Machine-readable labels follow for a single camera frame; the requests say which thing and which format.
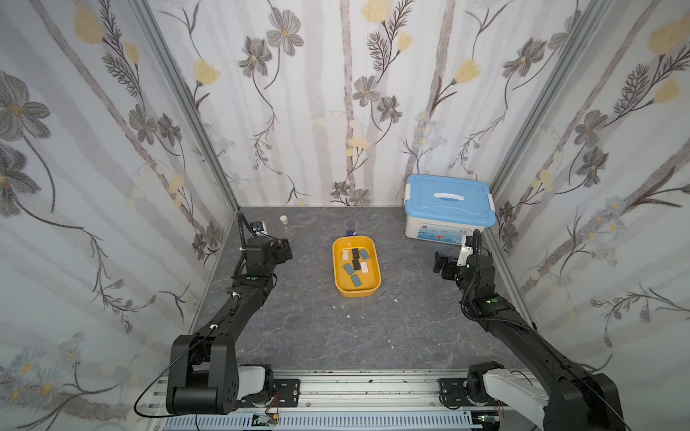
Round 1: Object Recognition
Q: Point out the clear beaker blue base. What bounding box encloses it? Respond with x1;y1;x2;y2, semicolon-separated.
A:
343;218;359;237

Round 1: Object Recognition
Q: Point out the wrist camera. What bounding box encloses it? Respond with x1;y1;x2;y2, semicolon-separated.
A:
456;235;474;267
249;221;268;236

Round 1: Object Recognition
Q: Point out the aluminium frame rail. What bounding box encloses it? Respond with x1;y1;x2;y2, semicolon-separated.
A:
144;369;594;417

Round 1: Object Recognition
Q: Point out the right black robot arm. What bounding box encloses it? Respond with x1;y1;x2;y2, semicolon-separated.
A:
433;230;628;430

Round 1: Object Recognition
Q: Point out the white perforated cable duct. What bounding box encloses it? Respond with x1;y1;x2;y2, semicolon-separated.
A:
161;411;482;430

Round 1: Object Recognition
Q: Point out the yellow plastic storage tray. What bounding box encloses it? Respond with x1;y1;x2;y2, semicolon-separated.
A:
332;235;382;298

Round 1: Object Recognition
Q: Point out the small circuit board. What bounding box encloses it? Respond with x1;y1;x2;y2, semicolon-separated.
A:
252;413;280;427

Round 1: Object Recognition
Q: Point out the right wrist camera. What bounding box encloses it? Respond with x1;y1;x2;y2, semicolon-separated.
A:
456;235;474;267

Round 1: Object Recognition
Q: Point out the blue lid storage box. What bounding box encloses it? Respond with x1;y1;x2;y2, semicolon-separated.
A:
404;174;497;245

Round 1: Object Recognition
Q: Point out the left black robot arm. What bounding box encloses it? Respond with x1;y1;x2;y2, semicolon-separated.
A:
158;211;292;418

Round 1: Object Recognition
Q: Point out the glass flask with stopper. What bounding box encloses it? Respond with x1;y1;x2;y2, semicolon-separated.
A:
280;215;296;242

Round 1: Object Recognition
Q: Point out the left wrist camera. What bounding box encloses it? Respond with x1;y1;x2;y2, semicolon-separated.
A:
249;221;268;236

